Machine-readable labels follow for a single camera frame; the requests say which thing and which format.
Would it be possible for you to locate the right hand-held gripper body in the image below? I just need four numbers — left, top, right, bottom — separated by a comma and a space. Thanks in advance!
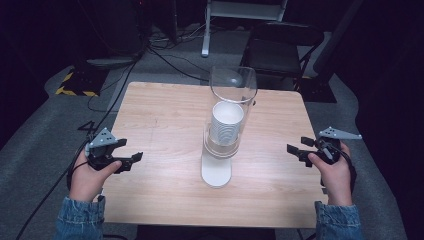
314, 126, 363, 166

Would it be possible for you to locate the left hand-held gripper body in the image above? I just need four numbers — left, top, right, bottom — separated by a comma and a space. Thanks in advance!
85, 127, 120, 172

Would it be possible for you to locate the stack of white paper cups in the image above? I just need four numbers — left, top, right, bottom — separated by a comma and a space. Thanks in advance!
209, 100, 246, 147

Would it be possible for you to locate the clear tube cup dispenser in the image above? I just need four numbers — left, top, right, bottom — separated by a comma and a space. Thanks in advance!
199, 65, 259, 189

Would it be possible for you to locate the person's right hand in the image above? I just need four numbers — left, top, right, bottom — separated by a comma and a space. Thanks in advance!
307, 141, 355, 207

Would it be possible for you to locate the person's left hand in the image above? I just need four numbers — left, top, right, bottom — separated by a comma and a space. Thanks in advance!
68, 151, 123, 204

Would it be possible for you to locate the black stand base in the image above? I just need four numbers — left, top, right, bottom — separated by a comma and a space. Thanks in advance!
299, 77, 338, 104

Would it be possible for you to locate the yellow black striped floor plate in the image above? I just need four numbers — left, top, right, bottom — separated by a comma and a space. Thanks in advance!
54, 67, 102, 98

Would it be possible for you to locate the grey stand base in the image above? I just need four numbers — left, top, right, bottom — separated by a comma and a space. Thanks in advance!
85, 55, 138, 69

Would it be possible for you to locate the black folding chair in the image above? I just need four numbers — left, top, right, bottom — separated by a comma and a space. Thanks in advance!
239, 21, 326, 92

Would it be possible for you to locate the dark slanted stand pole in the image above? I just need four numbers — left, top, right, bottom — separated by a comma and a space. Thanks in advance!
312, 0, 365, 75

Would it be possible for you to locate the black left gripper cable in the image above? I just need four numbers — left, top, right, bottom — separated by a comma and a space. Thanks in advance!
14, 131, 101, 240

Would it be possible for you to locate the long black floor cable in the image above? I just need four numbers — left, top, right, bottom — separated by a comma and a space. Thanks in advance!
146, 45, 210, 83

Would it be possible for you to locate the white desk frame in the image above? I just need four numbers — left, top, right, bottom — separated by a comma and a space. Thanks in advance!
200, 0, 290, 58

